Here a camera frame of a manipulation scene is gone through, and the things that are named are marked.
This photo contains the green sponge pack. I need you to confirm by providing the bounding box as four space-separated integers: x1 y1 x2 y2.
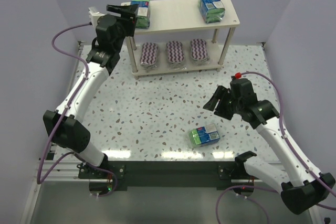
188 124 221 147
131 0 150 29
198 0 226 24

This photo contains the purple wavy sponge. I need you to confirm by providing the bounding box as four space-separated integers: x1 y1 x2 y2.
166 41 185 69
190 39 209 66
140 42 159 70

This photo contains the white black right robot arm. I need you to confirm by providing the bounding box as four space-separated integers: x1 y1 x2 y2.
203 78 335 215

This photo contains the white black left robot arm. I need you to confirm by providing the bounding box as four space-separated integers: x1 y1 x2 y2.
43 4 139 169

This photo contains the cream two-tier wooden shelf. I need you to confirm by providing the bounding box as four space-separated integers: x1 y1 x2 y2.
125 0 240 79

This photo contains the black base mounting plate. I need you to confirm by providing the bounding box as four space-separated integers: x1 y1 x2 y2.
78 159 257 192

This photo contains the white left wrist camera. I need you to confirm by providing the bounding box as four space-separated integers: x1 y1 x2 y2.
88 6 104 27

